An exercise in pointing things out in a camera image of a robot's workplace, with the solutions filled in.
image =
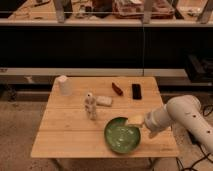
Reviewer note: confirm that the pink packaged item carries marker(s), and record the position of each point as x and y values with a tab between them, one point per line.
161	9

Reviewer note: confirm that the dark red object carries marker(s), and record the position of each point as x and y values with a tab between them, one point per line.
117	89

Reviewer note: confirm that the green ceramic bowl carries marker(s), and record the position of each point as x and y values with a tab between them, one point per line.
120	138

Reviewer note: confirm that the white yellow end effector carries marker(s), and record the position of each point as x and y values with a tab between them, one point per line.
136	121

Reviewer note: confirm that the wooden table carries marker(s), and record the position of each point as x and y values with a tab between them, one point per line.
66	132

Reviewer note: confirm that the white cup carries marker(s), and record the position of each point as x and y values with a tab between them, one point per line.
64	85

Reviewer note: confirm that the black rectangular device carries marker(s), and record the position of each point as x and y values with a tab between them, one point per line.
136	92

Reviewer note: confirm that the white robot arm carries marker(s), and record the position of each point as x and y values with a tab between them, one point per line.
184	110

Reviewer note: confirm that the white figurine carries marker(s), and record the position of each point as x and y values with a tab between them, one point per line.
90	106

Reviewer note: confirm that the beige sponge block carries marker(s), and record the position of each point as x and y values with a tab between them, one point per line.
104	101

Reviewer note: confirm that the black box on shelf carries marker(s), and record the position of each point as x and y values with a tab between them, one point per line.
199	70

